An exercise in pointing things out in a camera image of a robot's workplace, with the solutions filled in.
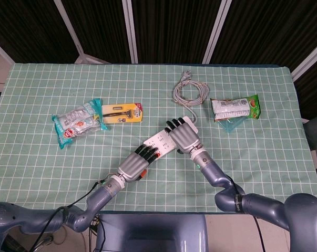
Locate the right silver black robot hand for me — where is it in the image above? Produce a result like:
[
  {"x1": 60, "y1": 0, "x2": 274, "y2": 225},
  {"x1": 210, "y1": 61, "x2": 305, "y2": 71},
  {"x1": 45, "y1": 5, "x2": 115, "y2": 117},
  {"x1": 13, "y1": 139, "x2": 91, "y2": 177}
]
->
[{"x1": 165, "y1": 118, "x2": 202, "y2": 155}]

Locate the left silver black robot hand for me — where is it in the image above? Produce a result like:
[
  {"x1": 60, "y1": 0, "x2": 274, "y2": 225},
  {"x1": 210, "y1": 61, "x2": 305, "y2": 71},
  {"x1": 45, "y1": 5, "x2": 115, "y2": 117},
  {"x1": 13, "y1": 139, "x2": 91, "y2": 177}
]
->
[{"x1": 117, "y1": 143, "x2": 160, "y2": 183}]

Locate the white power strip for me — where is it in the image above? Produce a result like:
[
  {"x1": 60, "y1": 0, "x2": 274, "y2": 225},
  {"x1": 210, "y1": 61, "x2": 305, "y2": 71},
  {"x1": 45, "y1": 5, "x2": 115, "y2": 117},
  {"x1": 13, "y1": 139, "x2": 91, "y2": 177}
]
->
[{"x1": 143, "y1": 116, "x2": 199, "y2": 158}]

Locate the yellow razor blister pack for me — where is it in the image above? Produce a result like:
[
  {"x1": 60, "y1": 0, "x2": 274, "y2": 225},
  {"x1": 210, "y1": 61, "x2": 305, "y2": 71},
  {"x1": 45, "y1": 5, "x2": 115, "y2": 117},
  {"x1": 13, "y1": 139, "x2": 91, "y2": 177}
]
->
[{"x1": 101, "y1": 102, "x2": 145, "y2": 124}]

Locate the green white snack bag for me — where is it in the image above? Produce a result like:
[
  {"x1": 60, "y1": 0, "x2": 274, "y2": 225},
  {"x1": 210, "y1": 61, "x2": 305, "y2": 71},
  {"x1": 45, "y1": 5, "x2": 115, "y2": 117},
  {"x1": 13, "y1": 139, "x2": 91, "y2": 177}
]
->
[{"x1": 210, "y1": 94, "x2": 261, "y2": 123}]

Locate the green white grid tablecloth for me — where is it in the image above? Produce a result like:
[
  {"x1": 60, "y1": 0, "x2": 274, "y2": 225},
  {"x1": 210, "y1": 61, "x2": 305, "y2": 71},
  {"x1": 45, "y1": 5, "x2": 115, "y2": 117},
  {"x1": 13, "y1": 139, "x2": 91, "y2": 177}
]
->
[{"x1": 0, "y1": 62, "x2": 317, "y2": 214}]

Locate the blue-grey robot torso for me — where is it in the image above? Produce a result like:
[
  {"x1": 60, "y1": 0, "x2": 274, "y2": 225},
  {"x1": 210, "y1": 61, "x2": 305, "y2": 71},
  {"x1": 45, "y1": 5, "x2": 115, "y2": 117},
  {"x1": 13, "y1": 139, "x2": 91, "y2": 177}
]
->
[{"x1": 94, "y1": 213, "x2": 209, "y2": 252}]

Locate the teal silver snack bag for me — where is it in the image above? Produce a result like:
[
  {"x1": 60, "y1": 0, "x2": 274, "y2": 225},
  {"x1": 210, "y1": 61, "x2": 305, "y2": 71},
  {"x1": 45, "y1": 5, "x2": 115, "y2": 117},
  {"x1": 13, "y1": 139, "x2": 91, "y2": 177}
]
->
[{"x1": 52, "y1": 97, "x2": 108, "y2": 150}]

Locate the dark ribbed screen panel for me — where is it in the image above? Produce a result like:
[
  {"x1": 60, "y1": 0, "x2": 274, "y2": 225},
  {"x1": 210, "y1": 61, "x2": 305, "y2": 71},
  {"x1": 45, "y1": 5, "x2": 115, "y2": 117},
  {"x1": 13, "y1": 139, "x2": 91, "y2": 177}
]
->
[
  {"x1": 131, "y1": 0, "x2": 222, "y2": 64},
  {"x1": 0, "y1": 0, "x2": 79, "y2": 64},
  {"x1": 60, "y1": 0, "x2": 133, "y2": 64},
  {"x1": 210, "y1": 0, "x2": 317, "y2": 71}
]

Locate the grey-green chair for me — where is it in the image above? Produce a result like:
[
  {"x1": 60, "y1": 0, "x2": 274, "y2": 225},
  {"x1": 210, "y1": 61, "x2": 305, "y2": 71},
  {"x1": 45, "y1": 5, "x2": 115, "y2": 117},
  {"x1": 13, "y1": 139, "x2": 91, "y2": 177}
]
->
[{"x1": 302, "y1": 112, "x2": 317, "y2": 151}]

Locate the grey cable with plug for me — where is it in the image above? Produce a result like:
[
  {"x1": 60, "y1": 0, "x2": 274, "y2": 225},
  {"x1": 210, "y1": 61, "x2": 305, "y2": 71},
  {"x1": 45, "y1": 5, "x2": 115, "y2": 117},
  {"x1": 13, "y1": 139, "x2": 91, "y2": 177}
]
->
[{"x1": 172, "y1": 70, "x2": 209, "y2": 123}]

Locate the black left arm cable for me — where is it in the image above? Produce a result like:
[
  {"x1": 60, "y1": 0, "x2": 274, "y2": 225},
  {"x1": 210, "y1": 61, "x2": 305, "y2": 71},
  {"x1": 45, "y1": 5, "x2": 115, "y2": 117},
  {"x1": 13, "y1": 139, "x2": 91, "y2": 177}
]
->
[{"x1": 33, "y1": 180, "x2": 108, "y2": 250}]

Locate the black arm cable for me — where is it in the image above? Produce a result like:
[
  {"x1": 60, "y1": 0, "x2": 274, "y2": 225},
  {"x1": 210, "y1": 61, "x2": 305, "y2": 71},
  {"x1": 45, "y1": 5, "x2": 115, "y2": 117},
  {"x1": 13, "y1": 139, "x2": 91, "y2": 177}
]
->
[
  {"x1": 33, "y1": 180, "x2": 108, "y2": 250},
  {"x1": 225, "y1": 177, "x2": 267, "y2": 252}
]

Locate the white screen frame post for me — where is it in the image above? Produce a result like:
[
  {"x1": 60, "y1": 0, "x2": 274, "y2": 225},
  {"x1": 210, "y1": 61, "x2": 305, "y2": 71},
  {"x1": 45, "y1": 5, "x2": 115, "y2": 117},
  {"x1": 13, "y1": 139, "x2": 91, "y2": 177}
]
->
[
  {"x1": 291, "y1": 39, "x2": 317, "y2": 81},
  {"x1": 202, "y1": 0, "x2": 232, "y2": 65},
  {"x1": 0, "y1": 35, "x2": 16, "y2": 67},
  {"x1": 53, "y1": 0, "x2": 109, "y2": 65},
  {"x1": 122, "y1": 0, "x2": 139, "y2": 64}
]

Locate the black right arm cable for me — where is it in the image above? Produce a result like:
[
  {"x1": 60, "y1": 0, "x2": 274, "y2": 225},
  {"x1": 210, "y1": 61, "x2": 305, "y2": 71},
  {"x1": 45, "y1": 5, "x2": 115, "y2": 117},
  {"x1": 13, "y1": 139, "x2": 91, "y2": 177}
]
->
[{"x1": 225, "y1": 177, "x2": 267, "y2": 252}]

